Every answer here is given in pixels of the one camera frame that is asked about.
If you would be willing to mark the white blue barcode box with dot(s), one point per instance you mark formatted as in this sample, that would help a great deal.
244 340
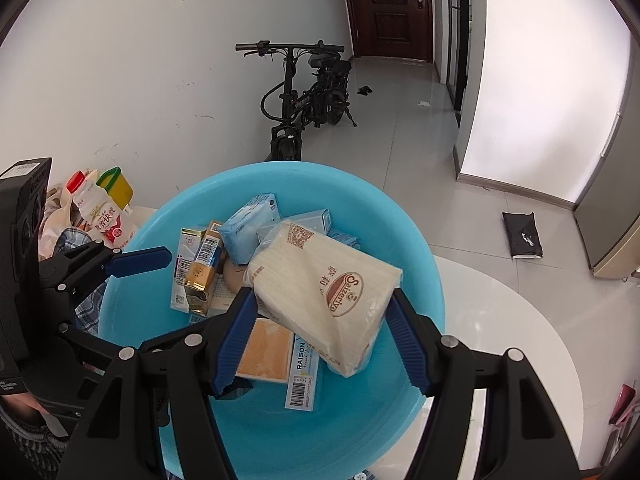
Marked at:
303 378

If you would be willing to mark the black folding electric bike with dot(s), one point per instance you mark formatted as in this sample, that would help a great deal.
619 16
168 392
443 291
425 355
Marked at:
325 102

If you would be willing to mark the light blue tissue pack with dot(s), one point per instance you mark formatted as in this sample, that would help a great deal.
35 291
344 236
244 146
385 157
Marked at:
240 232

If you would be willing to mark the light blue long box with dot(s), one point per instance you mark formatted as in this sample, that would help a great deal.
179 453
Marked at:
317 221

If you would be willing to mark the gold coffee carton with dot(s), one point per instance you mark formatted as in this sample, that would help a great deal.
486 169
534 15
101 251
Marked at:
204 269

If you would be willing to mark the white noodle packet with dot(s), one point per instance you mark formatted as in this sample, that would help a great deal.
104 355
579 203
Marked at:
328 293

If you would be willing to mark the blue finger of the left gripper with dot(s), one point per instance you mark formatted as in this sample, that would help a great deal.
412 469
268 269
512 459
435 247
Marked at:
124 264

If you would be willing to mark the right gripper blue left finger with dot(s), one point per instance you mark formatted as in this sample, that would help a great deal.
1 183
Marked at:
228 336

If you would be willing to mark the black bag on floor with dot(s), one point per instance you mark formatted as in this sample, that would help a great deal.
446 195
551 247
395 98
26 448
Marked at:
522 235

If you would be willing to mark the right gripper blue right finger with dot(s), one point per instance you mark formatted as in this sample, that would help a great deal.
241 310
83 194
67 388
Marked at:
408 334

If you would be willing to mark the white milk bottle red cap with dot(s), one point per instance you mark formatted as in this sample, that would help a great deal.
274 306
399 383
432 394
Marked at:
102 214

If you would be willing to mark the yellow bottle green cap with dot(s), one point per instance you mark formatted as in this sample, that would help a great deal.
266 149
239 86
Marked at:
116 186

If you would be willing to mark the plaid blue cloth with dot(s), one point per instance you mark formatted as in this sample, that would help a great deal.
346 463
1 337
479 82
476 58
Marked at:
89 293

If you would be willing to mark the white green small box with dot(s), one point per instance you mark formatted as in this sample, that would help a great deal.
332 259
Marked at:
189 242

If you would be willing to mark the dark brown entrance door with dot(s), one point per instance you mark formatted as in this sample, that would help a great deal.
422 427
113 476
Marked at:
392 28

